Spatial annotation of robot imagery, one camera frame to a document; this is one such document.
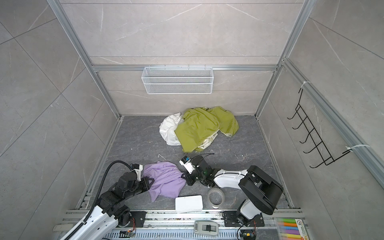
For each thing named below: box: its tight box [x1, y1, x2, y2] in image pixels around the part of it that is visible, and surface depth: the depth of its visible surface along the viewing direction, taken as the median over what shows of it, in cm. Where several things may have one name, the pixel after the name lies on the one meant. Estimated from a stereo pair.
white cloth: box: [159, 112, 185, 146], surface depth 109 cm
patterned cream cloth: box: [198, 129, 226, 150], surface depth 102 cm
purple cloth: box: [142, 161, 187, 202], surface depth 82 cm
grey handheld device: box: [194, 220, 219, 236], surface depth 70 cm
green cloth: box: [174, 106, 239, 153], surface depth 106 cm
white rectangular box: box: [175, 195, 203, 214], surface depth 77 cm
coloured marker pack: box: [274, 217, 311, 240], surface depth 71 cm
